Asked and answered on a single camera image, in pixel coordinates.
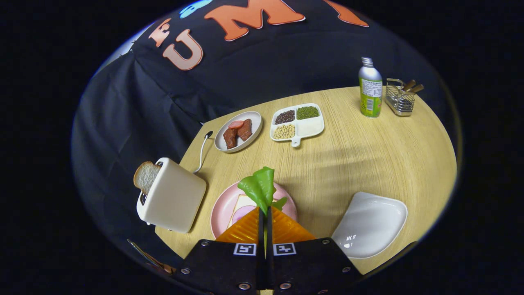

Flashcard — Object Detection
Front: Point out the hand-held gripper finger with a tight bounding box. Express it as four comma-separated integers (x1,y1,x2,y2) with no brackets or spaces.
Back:
171,207,266,295
266,206,365,295

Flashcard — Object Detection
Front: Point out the green lettuce leaf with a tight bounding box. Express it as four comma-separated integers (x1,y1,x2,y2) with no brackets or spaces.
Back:
237,166,288,216

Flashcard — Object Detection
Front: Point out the brown toasted bread slice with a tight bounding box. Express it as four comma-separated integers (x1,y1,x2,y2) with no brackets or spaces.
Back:
133,161,162,195

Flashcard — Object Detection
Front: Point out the pink ham slice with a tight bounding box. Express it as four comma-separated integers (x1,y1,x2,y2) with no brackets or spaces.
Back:
232,205,259,225

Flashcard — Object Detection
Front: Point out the white bread slice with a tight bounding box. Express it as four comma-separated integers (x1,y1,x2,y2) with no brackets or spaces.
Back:
228,194,262,226

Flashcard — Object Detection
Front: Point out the pink round plate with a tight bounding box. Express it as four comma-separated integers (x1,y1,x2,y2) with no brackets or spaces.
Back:
210,180,298,240

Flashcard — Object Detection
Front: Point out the white toaster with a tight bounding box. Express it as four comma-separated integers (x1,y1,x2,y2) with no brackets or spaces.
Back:
136,157,207,234

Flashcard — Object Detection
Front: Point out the brown meat piece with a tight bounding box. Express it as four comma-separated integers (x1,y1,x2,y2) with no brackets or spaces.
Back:
223,128,238,150
237,119,253,142

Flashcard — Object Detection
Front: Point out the pile of yellow soybeans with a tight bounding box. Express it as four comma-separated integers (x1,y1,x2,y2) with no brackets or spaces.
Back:
273,124,296,140

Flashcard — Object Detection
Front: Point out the white square plate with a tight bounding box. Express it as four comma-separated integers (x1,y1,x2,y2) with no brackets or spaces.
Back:
331,191,408,259

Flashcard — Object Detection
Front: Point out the grey round plate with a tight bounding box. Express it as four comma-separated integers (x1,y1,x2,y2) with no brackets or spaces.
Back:
214,111,263,153

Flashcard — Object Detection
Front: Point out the white divided dish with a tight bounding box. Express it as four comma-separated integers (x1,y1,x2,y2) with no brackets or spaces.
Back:
270,103,325,148

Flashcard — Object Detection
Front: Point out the pile of dark red beans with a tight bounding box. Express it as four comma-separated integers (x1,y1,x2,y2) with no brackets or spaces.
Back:
275,110,296,125

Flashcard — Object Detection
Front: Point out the pile of green beans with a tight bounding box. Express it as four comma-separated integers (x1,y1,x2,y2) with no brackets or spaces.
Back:
296,106,320,120

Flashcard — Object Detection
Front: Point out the black backdrop cloth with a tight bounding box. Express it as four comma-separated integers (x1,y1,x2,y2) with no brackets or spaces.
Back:
72,0,451,263

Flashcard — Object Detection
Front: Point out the silver bottle with green label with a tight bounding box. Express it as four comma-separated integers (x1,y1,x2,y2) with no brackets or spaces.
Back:
359,57,383,118

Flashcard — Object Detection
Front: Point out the white toaster cable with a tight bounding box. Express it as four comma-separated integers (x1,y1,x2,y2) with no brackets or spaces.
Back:
194,133,211,174

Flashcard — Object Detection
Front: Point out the wire cutlery holder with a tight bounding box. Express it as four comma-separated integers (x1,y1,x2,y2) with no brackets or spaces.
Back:
384,78,416,117

